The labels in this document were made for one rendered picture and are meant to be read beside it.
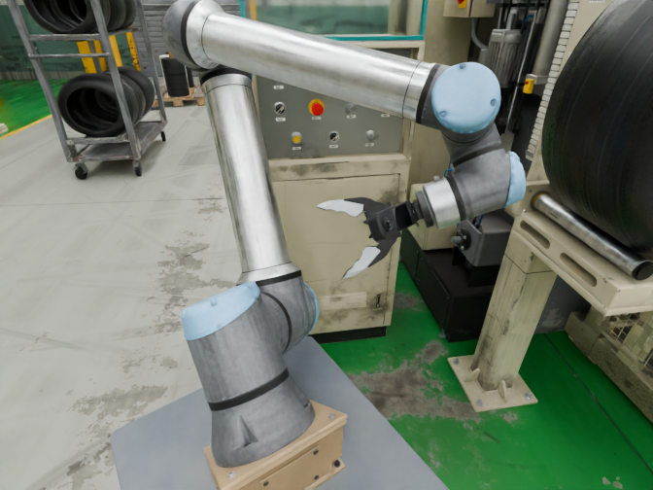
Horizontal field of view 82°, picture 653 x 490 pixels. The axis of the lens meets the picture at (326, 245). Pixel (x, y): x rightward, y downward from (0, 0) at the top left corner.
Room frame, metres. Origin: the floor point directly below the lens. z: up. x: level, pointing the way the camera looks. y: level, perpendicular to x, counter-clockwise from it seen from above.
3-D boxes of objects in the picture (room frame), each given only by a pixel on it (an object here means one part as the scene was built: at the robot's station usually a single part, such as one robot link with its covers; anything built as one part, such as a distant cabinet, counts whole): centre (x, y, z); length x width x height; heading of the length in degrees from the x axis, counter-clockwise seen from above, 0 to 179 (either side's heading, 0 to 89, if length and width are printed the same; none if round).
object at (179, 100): (6.92, 2.51, 0.38); 1.20 x 0.80 x 0.76; 13
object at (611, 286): (0.80, -0.62, 0.84); 0.36 x 0.09 x 0.06; 9
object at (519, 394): (1.07, -0.70, 0.02); 0.27 x 0.27 x 0.04; 9
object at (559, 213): (0.79, -0.62, 0.90); 0.35 x 0.05 x 0.05; 9
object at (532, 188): (1.00, -0.73, 0.90); 0.40 x 0.03 x 0.10; 99
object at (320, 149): (1.46, 0.00, 0.63); 0.56 x 0.41 x 1.27; 99
